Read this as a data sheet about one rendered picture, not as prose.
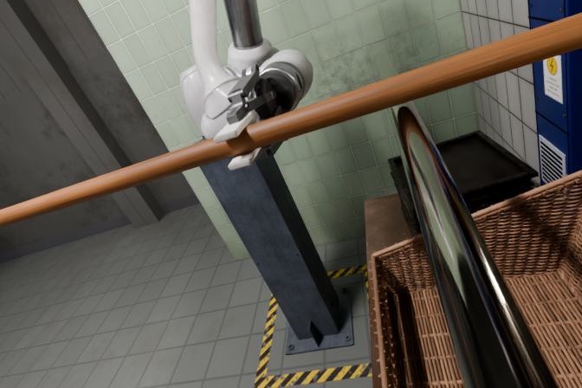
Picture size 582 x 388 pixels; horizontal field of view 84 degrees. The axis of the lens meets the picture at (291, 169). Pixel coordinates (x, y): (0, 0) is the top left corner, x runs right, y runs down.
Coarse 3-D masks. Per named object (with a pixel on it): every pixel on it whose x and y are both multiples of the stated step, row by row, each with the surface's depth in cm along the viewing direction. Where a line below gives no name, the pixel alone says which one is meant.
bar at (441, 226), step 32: (384, 64) 53; (416, 128) 29; (416, 160) 25; (416, 192) 22; (448, 192) 20; (448, 224) 18; (448, 256) 16; (480, 256) 15; (448, 288) 15; (480, 288) 14; (448, 320) 14; (480, 320) 13; (512, 320) 12; (480, 352) 12; (512, 352) 11; (480, 384) 11; (512, 384) 11; (544, 384) 11
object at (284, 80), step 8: (264, 80) 51; (272, 80) 54; (280, 80) 54; (288, 80) 56; (256, 88) 52; (264, 88) 51; (272, 88) 54; (280, 88) 54; (288, 88) 54; (256, 96) 50; (280, 96) 54; (288, 96) 54; (264, 104) 50; (272, 104) 52; (280, 104) 55; (288, 104) 55; (256, 112) 57; (264, 112) 51; (272, 112) 51
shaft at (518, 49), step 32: (544, 32) 29; (576, 32) 28; (448, 64) 31; (480, 64) 30; (512, 64) 30; (352, 96) 35; (384, 96) 33; (416, 96) 33; (256, 128) 38; (288, 128) 37; (320, 128) 37; (160, 160) 43; (192, 160) 42; (64, 192) 49; (96, 192) 47; (0, 224) 55
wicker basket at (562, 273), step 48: (528, 192) 66; (576, 192) 64; (528, 240) 71; (576, 240) 68; (384, 288) 81; (432, 288) 82; (528, 288) 73; (576, 288) 68; (384, 336) 62; (432, 336) 72; (576, 336) 62; (384, 384) 54; (432, 384) 64
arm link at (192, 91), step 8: (184, 72) 104; (192, 72) 103; (184, 80) 103; (192, 80) 102; (200, 80) 102; (184, 88) 104; (192, 88) 103; (200, 88) 103; (184, 96) 105; (192, 96) 104; (200, 96) 103; (184, 104) 108; (192, 104) 105; (200, 104) 104; (192, 112) 107; (200, 112) 106; (192, 120) 110; (200, 120) 107; (200, 128) 110
